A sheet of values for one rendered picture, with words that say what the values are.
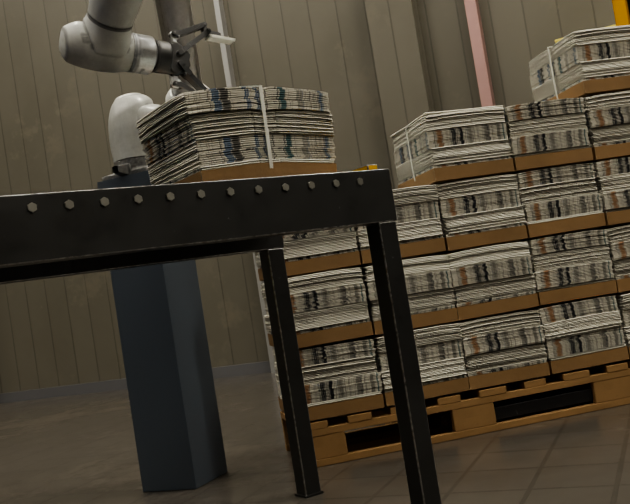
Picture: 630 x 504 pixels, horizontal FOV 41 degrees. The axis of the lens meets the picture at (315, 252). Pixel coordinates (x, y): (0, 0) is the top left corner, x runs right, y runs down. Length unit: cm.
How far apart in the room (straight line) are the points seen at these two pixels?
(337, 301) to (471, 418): 58
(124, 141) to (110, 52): 84
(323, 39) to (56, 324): 308
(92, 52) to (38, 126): 514
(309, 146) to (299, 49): 392
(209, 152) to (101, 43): 33
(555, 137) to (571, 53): 33
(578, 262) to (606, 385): 42
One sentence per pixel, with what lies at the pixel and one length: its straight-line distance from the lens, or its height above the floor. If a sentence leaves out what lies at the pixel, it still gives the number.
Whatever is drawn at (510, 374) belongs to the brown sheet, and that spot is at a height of 17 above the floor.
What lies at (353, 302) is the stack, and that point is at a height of 49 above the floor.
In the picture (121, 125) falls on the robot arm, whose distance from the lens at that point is 276.
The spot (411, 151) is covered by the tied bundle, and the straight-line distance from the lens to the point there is 296.
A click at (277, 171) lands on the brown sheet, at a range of 193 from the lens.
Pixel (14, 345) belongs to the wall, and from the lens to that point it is 726.
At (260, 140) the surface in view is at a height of 91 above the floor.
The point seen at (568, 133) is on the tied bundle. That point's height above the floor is 94.
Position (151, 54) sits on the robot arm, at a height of 114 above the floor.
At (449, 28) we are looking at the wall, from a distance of 557.
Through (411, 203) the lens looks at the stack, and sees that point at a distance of 274.
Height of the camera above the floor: 57
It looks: 2 degrees up
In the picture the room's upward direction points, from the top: 9 degrees counter-clockwise
